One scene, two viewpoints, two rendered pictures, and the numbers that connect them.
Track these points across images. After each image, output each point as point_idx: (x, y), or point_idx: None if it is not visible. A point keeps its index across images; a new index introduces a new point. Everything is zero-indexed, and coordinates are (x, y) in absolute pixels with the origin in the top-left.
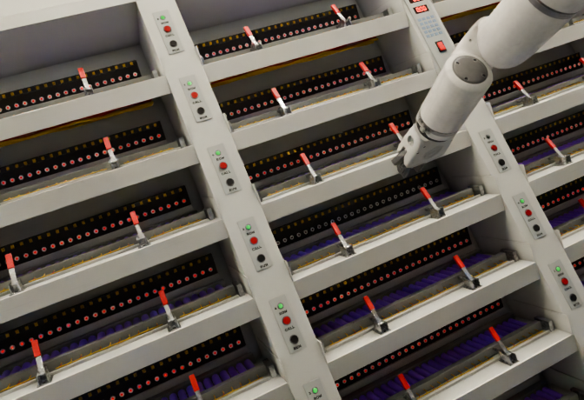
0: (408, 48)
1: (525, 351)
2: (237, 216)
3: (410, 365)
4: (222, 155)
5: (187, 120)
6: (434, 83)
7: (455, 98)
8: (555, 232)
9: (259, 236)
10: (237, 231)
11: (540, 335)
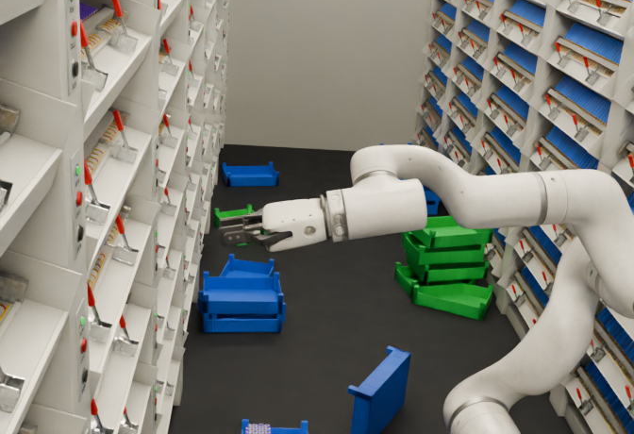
0: None
1: (128, 417)
2: (76, 303)
3: None
4: (78, 175)
5: (63, 88)
6: (392, 199)
7: (408, 228)
8: (158, 270)
9: (84, 334)
10: (75, 332)
11: None
